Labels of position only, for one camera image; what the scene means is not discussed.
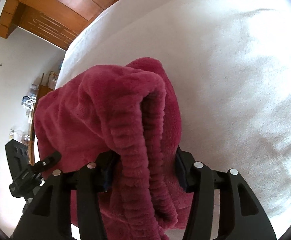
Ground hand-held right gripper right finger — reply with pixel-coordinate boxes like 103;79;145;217
175;147;277;240

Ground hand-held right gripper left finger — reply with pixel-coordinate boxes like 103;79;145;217
11;151;118;240

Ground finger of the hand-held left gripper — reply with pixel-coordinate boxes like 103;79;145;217
31;151;62;173

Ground magenta fleece pants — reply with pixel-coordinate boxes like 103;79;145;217
33;57;186;240

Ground brown wooden desk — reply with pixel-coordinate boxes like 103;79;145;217
27;72;55;165

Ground white framed picture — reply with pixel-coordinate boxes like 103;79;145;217
48;70;59;88

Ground white bed blanket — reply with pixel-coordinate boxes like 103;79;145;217
54;0;291;240

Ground brown wooden wardrobe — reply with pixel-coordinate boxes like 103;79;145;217
0;0;158;52

